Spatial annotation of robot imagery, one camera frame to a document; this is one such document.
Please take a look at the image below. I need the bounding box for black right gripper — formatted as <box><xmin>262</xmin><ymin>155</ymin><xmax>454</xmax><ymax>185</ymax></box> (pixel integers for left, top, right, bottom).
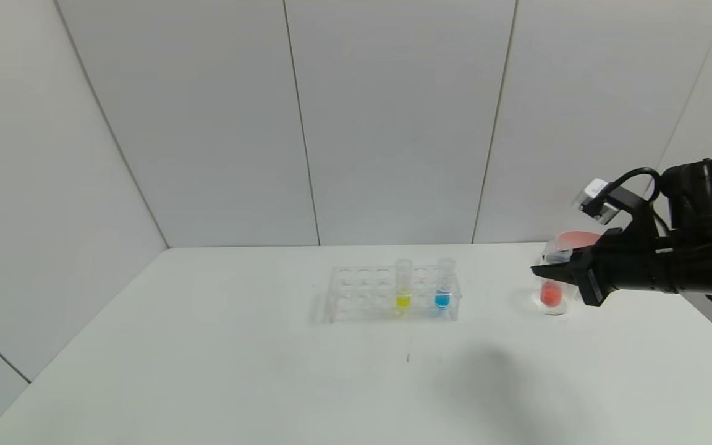
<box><xmin>530</xmin><ymin>227</ymin><xmax>676</xmax><ymax>307</ymax></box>

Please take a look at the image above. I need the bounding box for test tube with yellow pigment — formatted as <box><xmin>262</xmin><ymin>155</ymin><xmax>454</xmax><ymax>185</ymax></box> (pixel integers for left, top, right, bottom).
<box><xmin>394</xmin><ymin>260</ymin><xmax>413</xmax><ymax>310</ymax></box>

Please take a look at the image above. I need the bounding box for clear plastic beaker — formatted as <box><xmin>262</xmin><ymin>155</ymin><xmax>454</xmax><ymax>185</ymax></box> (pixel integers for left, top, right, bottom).
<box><xmin>531</xmin><ymin>247</ymin><xmax>587</xmax><ymax>316</ymax></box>

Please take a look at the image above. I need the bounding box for test tube with blue pigment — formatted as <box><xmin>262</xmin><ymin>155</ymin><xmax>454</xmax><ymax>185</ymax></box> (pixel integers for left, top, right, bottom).
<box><xmin>434</xmin><ymin>258</ymin><xmax>456</xmax><ymax>310</ymax></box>

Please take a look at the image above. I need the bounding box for clear plastic test tube rack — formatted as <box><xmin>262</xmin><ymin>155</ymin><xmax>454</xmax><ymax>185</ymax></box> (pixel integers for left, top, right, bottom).
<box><xmin>325</xmin><ymin>265</ymin><xmax>462</xmax><ymax>323</ymax></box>

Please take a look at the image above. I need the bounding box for pink bowl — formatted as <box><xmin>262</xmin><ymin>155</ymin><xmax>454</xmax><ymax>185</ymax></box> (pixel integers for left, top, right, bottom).
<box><xmin>554</xmin><ymin>231</ymin><xmax>605</xmax><ymax>251</ymax></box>

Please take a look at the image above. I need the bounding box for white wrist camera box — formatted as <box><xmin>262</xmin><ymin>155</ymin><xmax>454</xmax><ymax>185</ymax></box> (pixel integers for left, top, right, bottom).
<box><xmin>573</xmin><ymin>178</ymin><xmax>621</xmax><ymax>226</ymax></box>

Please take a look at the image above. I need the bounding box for black camera cable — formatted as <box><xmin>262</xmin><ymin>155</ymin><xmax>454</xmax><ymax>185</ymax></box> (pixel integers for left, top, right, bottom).
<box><xmin>603</xmin><ymin>167</ymin><xmax>664</xmax><ymax>208</ymax></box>

